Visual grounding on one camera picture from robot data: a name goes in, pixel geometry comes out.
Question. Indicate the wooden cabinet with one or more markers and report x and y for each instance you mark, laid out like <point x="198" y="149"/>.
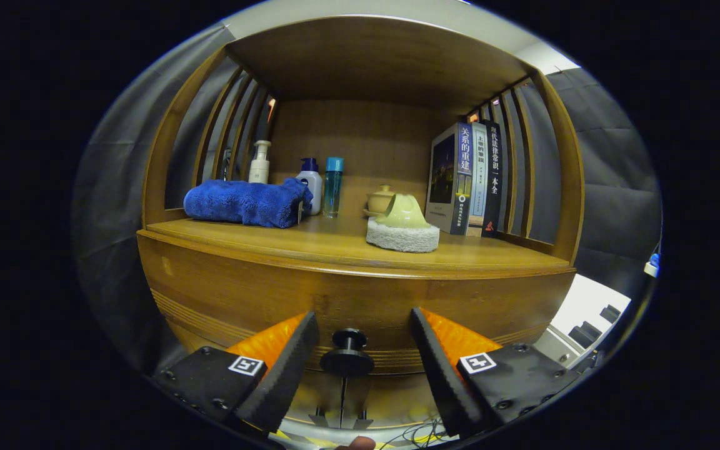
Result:
<point x="372" y="62"/>

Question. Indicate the clear teal bottle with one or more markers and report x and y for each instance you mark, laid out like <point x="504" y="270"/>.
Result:
<point x="333" y="187"/>

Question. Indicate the wooden drawer with black knob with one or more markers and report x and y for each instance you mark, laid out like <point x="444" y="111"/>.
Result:
<point x="241" y="294"/>

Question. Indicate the wooden countertop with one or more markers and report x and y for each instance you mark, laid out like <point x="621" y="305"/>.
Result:
<point x="310" y="240"/>

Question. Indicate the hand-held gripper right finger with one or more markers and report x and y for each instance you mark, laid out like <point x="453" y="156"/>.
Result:
<point x="441" y="375"/>

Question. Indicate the white power strip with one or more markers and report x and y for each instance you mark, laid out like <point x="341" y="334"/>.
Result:
<point x="652" y="267"/>

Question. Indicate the white box unit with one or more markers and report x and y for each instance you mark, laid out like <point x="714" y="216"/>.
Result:
<point x="585" y="306"/>

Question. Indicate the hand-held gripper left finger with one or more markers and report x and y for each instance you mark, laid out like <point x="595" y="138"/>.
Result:
<point x="285" y="375"/>

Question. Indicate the book with black spine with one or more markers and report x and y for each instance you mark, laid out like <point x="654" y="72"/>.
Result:
<point x="493" y="181"/>

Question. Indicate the book with pale spine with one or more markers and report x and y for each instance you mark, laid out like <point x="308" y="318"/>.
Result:
<point x="479" y="181"/>

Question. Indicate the white bottle with blue cap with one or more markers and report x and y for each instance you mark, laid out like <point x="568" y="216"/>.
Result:
<point x="312" y="184"/>

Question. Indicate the blue towel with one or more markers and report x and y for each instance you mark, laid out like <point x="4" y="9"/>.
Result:
<point x="241" y="200"/>

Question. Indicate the beige lidded tea cup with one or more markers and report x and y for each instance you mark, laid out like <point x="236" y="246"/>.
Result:
<point x="377" y="200"/>

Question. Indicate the white pump bottle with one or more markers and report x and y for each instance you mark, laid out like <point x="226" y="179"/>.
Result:
<point x="260" y="165"/>

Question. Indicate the book with blue spine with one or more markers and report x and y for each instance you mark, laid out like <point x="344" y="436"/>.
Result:
<point x="444" y="175"/>

